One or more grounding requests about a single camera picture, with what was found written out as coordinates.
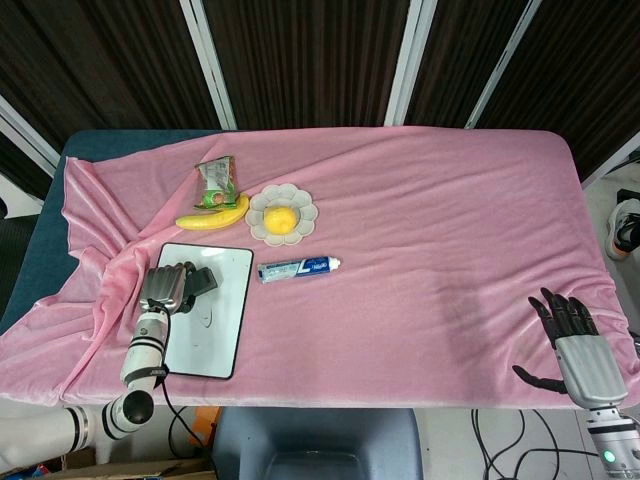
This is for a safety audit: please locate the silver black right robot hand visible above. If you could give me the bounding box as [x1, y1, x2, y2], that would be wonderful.
[512, 286, 630, 410]

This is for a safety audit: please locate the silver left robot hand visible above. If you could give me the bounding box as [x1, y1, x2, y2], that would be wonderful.
[139, 260, 199, 315]

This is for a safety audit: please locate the black board eraser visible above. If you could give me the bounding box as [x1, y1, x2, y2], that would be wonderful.
[188, 267, 222, 297]

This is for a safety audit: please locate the white drawing board black rim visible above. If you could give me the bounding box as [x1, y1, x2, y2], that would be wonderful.
[156, 242, 255, 381]

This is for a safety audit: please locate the yellow banana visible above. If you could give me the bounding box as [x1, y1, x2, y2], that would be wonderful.
[174, 193, 251, 232]

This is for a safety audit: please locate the green snack packet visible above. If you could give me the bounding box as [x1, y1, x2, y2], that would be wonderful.
[193, 155, 239, 210]

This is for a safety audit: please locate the white orange sneaker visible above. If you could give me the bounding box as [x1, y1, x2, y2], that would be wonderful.
[604, 198, 640, 262]

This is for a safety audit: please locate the blue table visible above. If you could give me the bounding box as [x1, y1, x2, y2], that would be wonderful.
[0, 128, 226, 334]

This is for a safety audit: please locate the yellow round fruit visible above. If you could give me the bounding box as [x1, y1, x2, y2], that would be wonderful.
[263, 204, 300, 236]

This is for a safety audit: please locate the blue white toothpaste tube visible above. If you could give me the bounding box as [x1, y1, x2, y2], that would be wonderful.
[257, 255, 343, 286]

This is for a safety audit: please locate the orange floor item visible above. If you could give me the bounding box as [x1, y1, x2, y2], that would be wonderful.
[191, 405, 222, 447]

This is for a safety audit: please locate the white flower-shaped plate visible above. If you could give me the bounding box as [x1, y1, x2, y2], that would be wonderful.
[248, 183, 319, 247]

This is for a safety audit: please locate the brown cardboard box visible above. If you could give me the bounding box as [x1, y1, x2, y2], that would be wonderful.
[0, 446, 217, 480]

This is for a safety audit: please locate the pink velvet table cloth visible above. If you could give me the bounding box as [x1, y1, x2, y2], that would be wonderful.
[0, 124, 631, 412]

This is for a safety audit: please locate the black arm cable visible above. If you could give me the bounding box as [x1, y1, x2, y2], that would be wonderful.
[147, 297, 207, 457]

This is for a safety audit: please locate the black floor cable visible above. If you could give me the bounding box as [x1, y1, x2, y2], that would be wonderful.
[471, 408, 604, 480]

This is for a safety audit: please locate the white partition frame post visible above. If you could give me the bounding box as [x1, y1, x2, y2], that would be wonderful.
[179, 0, 238, 130]
[0, 93, 60, 177]
[383, 0, 442, 127]
[581, 133, 640, 190]
[464, 0, 544, 130]

